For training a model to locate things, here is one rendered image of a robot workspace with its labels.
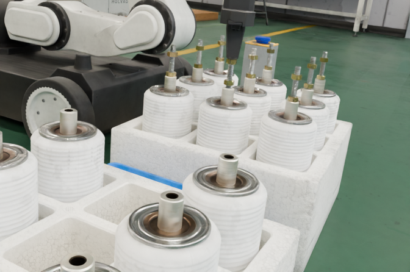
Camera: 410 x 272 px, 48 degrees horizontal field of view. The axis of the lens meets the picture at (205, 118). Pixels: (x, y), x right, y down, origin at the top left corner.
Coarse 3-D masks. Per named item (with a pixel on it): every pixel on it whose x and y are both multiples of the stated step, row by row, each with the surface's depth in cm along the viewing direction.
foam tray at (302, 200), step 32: (128, 128) 86; (192, 128) 93; (128, 160) 85; (160, 160) 82; (192, 160) 79; (320, 160) 80; (288, 192) 73; (320, 192) 76; (288, 224) 75; (320, 224) 88
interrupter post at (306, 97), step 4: (304, 88) 87; (304, 92) 87; (308, 92) 87; (312, 92) 87; (304, 96) 87; (308, 96) 87; (312, 96) 88; (300, 100) 88; (304, 100) 87; (308, 100) 87; (304, 104) 88; (308, 104) 88
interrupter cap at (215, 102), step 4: (216, 96) 85; (220, 96) 86; (208, 100) 83; (212, 100) 83; (216, 100) 84; (220, 100) 84; (236, 100) 85; (240, 100) 85; (208, 104) 81; (212, 104) 80; (216, 104) 81; (220, 104) 82; (232, 104) 83; (236, 104) 83; (240, 104) 82; (244, 104) 83; (220, 108) 79; (224, 108) 79; (228, 108) 79; (232, 108) 79; (236, 108) 79; (240, 108) 80; (244, 108) 81
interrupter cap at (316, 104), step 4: (312, 100) 90; (316, 100) 91; (300, 104) 86; (312, 104) 89; (316, 104) 88; (320, 104) 88; (324, 104) 88; (304, 108) 85; (308, 108) 85; (312, 108) 85; (316, 108) 85; (320, 108) 86; (324, 108) 87
